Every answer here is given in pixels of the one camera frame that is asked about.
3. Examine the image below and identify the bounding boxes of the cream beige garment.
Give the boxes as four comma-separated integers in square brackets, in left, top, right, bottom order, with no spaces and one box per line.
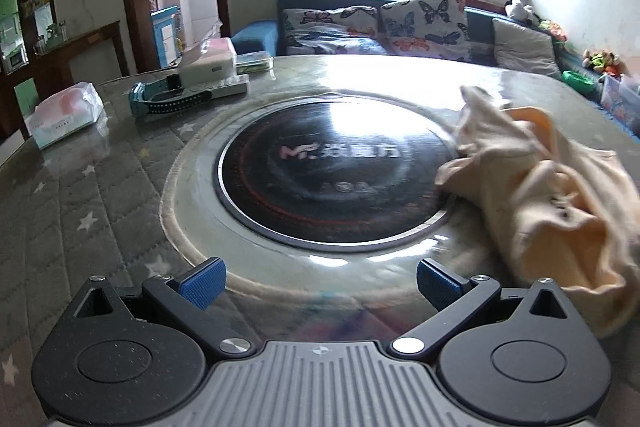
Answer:
[435,87,639,337]

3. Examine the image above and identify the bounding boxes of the black round induction cooktop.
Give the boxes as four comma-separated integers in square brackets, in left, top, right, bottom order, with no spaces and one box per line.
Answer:
[213,95,456,253]

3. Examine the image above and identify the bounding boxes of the white tissue pack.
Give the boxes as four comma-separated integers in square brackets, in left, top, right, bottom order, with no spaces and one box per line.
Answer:
[26,82,104,150]

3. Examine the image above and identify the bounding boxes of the white pink box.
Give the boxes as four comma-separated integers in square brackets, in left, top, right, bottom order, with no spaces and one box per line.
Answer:
[178,38,236,88]

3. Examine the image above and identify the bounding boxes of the green flat packet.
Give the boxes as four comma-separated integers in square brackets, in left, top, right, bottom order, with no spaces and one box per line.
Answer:
[236,51,273,75]

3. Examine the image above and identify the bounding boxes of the green plastic bowl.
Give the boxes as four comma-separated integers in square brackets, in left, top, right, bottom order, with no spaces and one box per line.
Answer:
[562,69,597,96]

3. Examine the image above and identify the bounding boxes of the grey plain cushion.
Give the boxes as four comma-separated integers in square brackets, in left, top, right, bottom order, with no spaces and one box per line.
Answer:
[492,18,561,80]

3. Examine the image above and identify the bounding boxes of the clear plastic storage box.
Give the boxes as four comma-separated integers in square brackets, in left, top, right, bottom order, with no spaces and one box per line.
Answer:
[600,75,640,135]

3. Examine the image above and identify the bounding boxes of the blue corner sofa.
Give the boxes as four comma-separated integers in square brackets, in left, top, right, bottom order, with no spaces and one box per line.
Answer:
[232,0,639,119]

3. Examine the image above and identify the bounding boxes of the blue white children board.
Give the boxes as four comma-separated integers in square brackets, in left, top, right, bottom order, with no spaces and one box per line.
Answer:
[151,5,180,68]

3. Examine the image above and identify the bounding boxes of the right butterfly print cushion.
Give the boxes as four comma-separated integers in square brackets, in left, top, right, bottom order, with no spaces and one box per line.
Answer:
[380,0,470,62]

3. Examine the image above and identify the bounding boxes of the butterfly print cushion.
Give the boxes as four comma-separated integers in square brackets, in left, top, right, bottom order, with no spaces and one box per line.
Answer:
[282,5,387,55]
[380,0,470,62]

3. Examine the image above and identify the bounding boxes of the colourful plush toys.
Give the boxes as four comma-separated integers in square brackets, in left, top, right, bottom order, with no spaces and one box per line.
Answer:
[582,50,623,79]

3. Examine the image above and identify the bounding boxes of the orange green plush toy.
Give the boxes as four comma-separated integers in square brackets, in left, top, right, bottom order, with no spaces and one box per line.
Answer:
[539,20,567,42]

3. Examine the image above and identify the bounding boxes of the left butterfly print cushion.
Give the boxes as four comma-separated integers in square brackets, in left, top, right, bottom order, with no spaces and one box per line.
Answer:
[282,5,387,55]

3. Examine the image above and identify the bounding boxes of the panda plush toy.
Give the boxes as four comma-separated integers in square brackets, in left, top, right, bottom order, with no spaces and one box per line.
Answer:
[504,0,540,27]

